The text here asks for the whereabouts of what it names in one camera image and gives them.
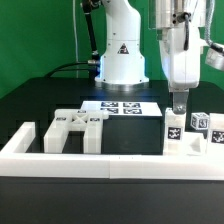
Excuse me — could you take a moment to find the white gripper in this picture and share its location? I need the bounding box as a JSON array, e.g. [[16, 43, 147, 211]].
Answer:
[[159, 25, 201, 114]]

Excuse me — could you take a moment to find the white chair back frame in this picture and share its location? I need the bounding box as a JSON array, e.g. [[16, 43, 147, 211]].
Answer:
[[44, 109, 109, 154]]

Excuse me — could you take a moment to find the white chair seat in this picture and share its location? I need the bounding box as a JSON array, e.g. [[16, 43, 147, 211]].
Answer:
[[183, 132, 207, 156]]

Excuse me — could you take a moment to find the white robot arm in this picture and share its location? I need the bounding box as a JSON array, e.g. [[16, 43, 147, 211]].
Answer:
[[82, 0, 224, 114]]

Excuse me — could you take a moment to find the white sheet with tags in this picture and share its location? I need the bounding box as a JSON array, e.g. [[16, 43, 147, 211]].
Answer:
[[81, 101, 162, 117]]

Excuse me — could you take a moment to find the white U-shaped fence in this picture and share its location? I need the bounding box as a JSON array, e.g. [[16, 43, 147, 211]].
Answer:
[[0, 122, 224, 181]]

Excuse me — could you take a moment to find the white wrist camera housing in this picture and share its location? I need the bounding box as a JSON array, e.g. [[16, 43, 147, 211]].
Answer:
[[205, 44, 224, 71]]

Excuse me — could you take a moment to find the black cable bundle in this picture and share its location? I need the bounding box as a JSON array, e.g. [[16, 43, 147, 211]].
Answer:
[[44, 9, 101, 79]]

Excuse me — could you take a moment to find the white thin cable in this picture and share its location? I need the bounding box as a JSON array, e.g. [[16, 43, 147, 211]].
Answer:
[[72, 0, 80, 79]]

